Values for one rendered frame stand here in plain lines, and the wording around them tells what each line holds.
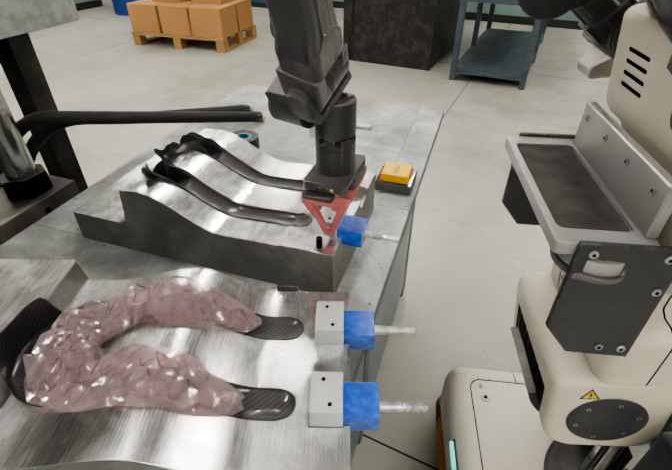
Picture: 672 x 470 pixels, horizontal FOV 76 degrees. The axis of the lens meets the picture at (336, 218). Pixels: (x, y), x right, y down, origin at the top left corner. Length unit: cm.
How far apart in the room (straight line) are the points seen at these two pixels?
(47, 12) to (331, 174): 93
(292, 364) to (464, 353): 120
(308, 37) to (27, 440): 49
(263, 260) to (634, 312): 49
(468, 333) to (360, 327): 122
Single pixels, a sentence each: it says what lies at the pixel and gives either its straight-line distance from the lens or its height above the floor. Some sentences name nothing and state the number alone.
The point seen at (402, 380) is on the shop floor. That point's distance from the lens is 159.
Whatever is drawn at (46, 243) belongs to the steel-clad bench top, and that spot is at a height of 80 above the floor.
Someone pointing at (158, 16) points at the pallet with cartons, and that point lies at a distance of 573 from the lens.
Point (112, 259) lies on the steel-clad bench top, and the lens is 87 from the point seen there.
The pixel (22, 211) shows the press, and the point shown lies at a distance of 114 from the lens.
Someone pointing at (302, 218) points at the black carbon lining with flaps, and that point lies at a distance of 73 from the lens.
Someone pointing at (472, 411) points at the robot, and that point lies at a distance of 124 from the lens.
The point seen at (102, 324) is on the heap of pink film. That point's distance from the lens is 61.
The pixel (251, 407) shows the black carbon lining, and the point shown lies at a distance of 54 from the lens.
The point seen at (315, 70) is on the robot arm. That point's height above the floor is 117.
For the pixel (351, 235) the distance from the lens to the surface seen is 67.
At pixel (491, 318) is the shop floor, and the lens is 185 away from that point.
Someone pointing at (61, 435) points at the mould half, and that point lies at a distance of 55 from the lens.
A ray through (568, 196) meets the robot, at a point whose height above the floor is 104.
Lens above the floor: 131
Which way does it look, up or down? 36 degrees down
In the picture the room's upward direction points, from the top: straight up
